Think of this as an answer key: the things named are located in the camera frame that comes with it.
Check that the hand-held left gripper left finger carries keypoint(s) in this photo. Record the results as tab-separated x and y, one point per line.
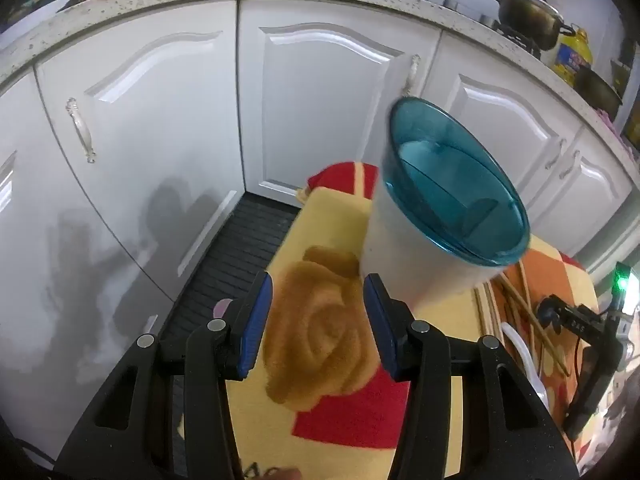
256	320

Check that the yellow red printed blanket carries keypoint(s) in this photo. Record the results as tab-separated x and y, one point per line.
325	310

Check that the white spoon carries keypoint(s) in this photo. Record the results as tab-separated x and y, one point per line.
520	342

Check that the white cabinet door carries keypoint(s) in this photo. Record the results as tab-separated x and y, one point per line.
500	120
325	110
150	110
600	195
30	260

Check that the dark wok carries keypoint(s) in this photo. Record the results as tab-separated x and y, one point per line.
597	90

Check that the white utensil holder teal rim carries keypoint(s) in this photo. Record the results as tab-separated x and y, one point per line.
400	250

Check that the black ribbed floor mat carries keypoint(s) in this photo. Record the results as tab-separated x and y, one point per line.
240	240

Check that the steel pot with lid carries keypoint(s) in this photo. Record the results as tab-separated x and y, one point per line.
530	15

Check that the yellow oil bottle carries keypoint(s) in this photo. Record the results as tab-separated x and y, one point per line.
575	55

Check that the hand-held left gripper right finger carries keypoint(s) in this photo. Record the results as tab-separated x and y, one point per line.
379	325

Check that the wooden chopstick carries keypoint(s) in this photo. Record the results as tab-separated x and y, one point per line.
480	310
494	310
555	355
528	310

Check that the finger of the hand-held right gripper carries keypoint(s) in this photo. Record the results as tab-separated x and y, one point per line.
595	380
575	316

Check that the black gas stove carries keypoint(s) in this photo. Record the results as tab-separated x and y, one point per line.
517	37

